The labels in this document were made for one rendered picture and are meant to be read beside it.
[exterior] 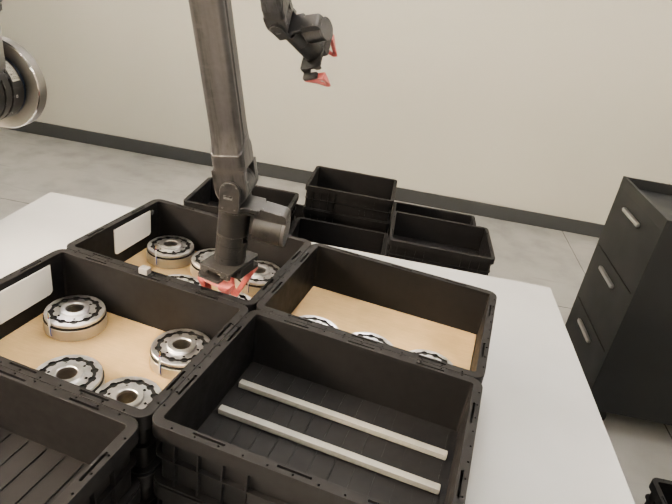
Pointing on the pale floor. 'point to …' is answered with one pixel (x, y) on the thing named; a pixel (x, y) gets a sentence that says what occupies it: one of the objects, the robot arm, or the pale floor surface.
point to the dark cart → (629, 306)
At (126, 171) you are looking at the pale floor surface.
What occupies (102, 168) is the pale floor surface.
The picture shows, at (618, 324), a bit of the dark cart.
